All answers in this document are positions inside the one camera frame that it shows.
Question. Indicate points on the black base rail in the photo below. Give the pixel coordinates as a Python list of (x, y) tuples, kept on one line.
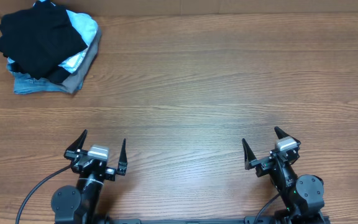
[(191, 221)]

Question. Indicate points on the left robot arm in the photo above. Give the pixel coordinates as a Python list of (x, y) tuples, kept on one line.
[(77, 204)]

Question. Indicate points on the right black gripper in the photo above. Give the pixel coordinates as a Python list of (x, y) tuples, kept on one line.
[(270, 160)]

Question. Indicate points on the blue denim folded jeans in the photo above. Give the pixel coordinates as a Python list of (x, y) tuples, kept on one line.
[(25, 84)]

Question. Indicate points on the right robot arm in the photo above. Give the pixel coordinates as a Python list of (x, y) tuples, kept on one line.
[(302, 195)]

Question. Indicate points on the grey folded garment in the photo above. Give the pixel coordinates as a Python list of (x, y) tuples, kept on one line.
[(84, 68)]

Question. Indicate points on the black polo shirt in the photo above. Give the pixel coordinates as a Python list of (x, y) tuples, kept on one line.
[(39, 39)]

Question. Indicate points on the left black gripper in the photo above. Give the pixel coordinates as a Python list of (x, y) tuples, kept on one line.
[(73, 152)]

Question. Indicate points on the black folded garment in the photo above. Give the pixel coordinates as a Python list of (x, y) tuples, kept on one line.
[(55, 75)]

